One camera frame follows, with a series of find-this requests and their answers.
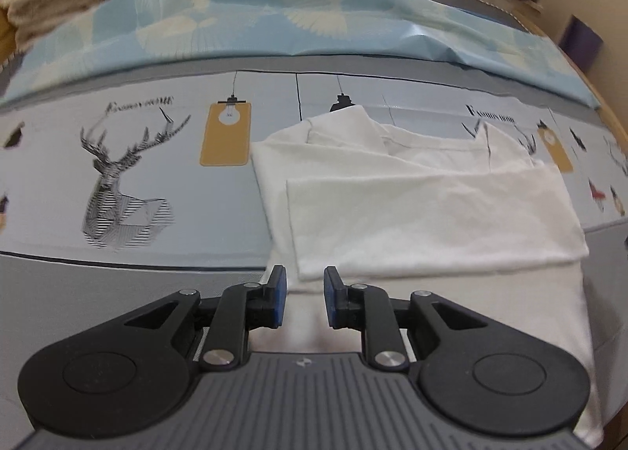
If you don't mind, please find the white t-shirt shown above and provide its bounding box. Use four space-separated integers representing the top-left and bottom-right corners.
249 104 606 448

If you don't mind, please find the printed grey bed sheet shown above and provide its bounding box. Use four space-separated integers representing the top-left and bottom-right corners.
1 57 627 449

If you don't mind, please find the light blue patterned quilt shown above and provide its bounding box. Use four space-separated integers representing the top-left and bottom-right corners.
1 0 599 109

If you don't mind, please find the purple box on wall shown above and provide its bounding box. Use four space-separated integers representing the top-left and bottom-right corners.
559 15 604 73

